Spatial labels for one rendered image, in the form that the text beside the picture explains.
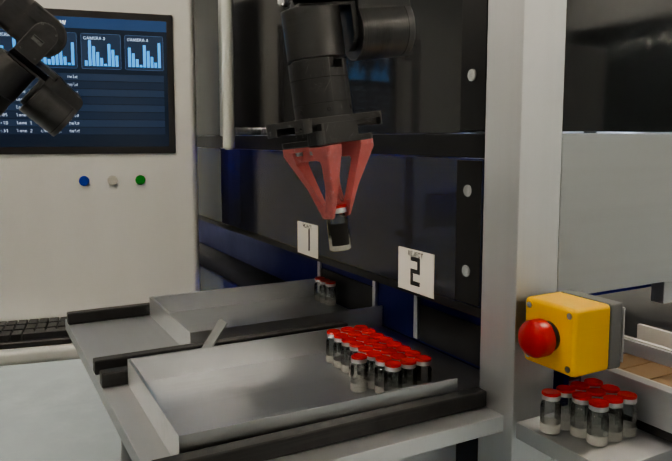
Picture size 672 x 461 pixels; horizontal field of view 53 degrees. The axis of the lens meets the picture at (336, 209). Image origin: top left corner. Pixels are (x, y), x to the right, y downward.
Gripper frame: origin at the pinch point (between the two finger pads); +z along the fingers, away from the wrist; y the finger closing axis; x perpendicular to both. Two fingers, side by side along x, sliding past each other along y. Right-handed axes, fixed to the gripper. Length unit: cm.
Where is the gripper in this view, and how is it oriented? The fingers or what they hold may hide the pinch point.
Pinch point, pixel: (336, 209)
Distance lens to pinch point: 67.0
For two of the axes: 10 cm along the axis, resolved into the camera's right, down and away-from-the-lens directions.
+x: -6.8, 0.0, 7.3
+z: 1.3, 9.8, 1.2
